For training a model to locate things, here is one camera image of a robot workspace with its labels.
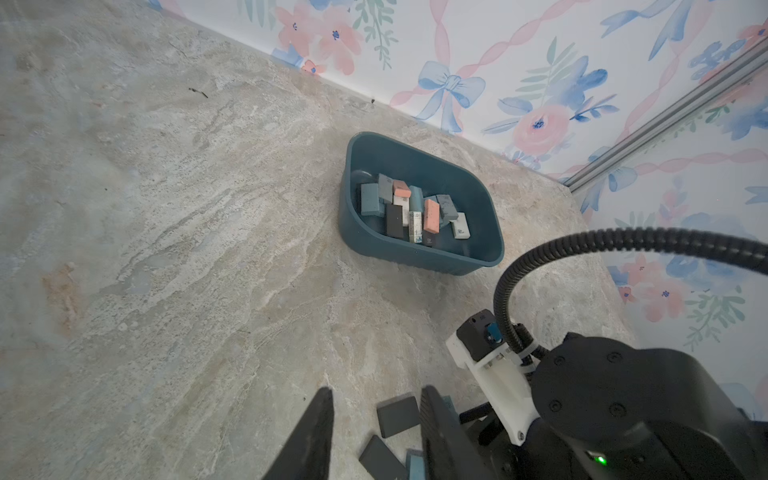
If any teal eraser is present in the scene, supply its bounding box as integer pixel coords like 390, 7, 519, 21
360, 183, 385, 218
409, 185, 424, 212

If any black eraser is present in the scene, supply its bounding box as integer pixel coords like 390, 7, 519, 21
422, 231, 436, 248
376, 394, 420, 439
359, 435, 409, 480
385, 204, 405, 240

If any grey eraser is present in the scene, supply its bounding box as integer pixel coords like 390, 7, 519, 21
378, 174, 393, 204
435, 194, 459, 226

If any blue eraser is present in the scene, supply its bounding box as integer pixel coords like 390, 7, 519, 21
406, 450, 426, 480

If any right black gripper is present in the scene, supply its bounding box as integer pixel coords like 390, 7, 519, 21
502, 333, 767, 479

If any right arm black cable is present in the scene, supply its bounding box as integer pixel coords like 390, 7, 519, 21
493, 227, 768, 361

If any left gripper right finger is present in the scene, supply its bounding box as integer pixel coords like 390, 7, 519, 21
419, 385, 495, 480

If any white printed eraser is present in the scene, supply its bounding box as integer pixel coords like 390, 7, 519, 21
408, 211, 423, 244

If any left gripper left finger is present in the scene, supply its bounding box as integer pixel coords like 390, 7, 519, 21
262, 387, 335, 480

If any pink eraser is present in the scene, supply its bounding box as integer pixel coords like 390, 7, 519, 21
392, 180, 412, 198
423, 198, 440, 234

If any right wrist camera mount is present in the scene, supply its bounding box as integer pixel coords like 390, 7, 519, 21
446, 309, 539, 446

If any teal plastic storage box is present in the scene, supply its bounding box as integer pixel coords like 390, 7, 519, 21
338, 132, 504, 276

